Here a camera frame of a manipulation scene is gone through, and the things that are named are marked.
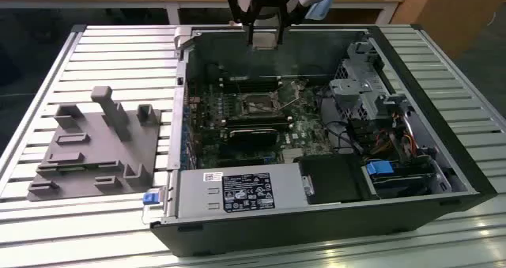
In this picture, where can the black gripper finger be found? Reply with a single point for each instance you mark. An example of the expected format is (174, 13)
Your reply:
(284, 16)
(236, 4)

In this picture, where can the silver CPU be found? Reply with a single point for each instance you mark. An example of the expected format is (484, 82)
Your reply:
(265, 39)

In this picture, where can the black RAM slot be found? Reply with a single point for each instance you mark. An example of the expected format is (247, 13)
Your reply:
(256, 122)
(252, 82)
(256, 119)
(252, 79)
(252, 89)
(252, 86)
(256, 125)

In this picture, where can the CPU socket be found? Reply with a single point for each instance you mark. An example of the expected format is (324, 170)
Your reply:
(256, 105)

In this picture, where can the pale blue teach pendant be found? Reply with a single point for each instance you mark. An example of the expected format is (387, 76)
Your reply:
(321, 11)

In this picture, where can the silver metal drive cage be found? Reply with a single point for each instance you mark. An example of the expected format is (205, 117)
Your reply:
(355, 87)

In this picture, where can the green motherboard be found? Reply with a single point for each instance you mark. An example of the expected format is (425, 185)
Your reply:
(308, 122)

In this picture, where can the black graphics card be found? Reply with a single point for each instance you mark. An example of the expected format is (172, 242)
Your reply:
(252, 137)

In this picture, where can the wooden cabinet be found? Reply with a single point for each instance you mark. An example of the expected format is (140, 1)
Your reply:
(454, 13)

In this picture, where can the silver heat sink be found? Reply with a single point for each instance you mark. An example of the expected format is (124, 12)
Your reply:
(291, 156)

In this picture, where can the black plastic air shroud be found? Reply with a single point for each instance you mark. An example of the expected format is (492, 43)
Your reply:
(331, 179)

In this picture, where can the blue disk carrier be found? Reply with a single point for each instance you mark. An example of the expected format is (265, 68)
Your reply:
(379, 167)

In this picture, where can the grey parts rack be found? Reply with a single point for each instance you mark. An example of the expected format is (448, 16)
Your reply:
(98, 149)

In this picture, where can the silver power supply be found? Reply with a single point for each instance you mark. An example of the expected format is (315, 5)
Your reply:
(197, 191)

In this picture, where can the black disk bay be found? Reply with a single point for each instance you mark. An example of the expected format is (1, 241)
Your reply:
(399, 185)

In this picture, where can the green RAM stick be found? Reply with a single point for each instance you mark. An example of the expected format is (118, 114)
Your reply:
(74, 168)

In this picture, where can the blue case latch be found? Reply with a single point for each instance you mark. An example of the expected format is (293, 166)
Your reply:
(149, 198)

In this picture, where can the black PC case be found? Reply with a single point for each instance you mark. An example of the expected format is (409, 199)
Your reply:
(276, 235)

